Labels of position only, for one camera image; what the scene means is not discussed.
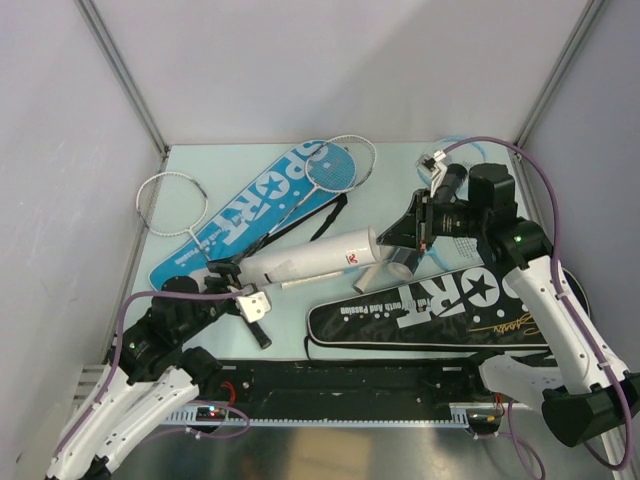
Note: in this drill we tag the aluminium frame post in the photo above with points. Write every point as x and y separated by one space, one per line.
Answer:
116 62
580 33

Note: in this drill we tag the right aluminium frame post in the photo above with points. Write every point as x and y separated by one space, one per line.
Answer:
580 33

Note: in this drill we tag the black racket cover bag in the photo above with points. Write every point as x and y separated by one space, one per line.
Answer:
465 310

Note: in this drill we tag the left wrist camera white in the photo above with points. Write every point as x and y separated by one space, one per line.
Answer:
254 307

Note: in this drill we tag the left aluminium frame post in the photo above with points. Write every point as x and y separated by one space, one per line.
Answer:
116 62

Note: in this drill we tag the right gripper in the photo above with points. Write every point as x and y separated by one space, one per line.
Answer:
427 219

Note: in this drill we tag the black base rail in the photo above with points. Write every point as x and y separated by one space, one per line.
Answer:
361 392

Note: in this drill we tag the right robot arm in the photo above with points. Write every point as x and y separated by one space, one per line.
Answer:
591 390

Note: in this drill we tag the black shuttlecock tube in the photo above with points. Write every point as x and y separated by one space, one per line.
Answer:
404 262

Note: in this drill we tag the blue racket cover bag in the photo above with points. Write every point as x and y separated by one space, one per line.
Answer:
250 188

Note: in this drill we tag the white racket black grip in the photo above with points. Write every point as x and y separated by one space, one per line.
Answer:
172 205

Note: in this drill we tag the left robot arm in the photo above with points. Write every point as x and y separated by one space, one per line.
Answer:
150 371

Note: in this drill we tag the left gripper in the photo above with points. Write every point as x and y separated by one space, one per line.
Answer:
229 270

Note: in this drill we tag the white shuttlecock tube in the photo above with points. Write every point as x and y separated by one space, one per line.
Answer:
322 256

